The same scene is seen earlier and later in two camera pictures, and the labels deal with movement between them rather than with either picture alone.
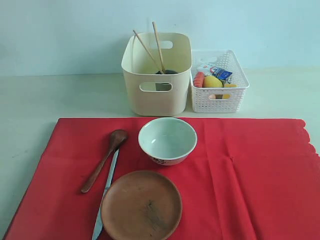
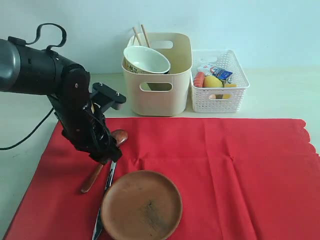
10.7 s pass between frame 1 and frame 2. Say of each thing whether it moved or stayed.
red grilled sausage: stayed
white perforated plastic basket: stayed
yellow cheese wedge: stayed
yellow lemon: stayed
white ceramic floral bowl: moved
